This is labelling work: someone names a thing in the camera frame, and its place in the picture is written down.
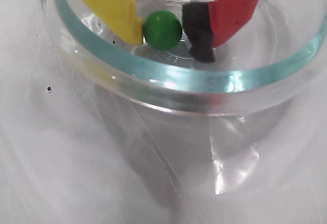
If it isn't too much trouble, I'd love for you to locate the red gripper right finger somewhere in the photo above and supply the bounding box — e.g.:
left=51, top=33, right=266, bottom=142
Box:
left=181, top=0, right=268, bottom=63

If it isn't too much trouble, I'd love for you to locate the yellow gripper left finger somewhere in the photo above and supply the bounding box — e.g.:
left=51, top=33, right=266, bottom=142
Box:
left=59, top=0, right=143, bottom=46

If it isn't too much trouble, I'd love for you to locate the green round pill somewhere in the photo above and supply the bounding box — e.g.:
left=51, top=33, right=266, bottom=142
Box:
left=142, top=10, right=183, bottom=51

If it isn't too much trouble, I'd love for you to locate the clear glass bowl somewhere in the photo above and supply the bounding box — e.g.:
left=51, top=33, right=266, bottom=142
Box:
left=39, top=0, right=327, bottom=115

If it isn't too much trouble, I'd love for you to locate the white tablecloth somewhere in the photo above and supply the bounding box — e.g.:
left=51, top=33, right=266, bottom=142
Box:
left=0, top=0, right=327, bottom=224

